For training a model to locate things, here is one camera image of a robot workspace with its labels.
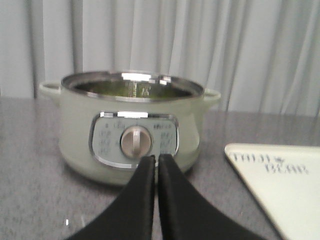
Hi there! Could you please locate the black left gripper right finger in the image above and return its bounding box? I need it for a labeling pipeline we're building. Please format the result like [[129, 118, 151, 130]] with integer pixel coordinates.
[[158, 154, 262, 240]]

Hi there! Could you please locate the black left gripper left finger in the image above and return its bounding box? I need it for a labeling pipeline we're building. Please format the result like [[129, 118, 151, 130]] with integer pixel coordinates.
[[68, 155, 155, 240]]

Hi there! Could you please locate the cream bear print tray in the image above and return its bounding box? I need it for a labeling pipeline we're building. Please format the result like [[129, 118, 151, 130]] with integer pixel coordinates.
[[224, 143, 320, 240]]

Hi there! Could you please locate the light green electric pot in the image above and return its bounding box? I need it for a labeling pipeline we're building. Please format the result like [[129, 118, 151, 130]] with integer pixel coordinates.
[[39, 70, 221, 186]]

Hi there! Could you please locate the white pleated curtain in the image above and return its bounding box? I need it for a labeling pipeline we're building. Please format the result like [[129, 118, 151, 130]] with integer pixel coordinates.
[[0, 0, 320, 117]]

